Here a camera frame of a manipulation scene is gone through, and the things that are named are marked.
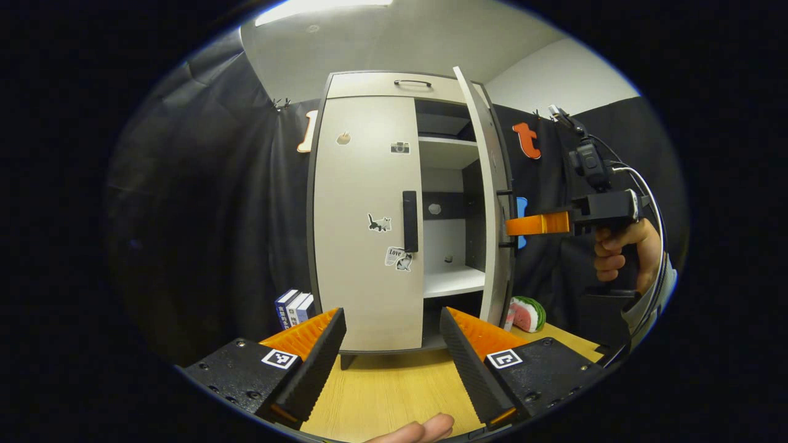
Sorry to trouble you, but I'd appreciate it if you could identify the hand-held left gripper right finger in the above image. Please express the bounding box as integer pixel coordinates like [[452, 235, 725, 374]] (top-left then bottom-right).
[[440, 306, 607, 430]]

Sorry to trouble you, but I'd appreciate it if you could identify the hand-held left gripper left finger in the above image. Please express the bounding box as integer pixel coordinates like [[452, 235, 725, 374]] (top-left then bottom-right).
[[183, 308, 347, 430]]

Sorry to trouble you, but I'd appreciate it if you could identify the white double-door shoe cabinet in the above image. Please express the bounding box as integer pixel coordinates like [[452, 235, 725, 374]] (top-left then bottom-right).
[[306, 70, 518, 370]]

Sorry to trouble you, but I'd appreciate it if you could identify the white cabinet door camera sticker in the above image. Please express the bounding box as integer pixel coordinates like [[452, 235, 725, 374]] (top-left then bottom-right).
[[313, 95, 425, 354]]

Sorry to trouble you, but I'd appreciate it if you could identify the toy watermelon slice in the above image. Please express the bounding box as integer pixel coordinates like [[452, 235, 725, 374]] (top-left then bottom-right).
[[511, 296, 547, 333]]

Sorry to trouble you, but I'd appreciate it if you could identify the ceiling light panel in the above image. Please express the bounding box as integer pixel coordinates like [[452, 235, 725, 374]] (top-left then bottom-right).
[[255, 0, 393, 26]]

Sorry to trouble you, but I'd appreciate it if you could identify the white cable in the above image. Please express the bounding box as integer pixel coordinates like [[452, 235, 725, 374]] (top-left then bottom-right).
[[611, 165, 667, 290]]

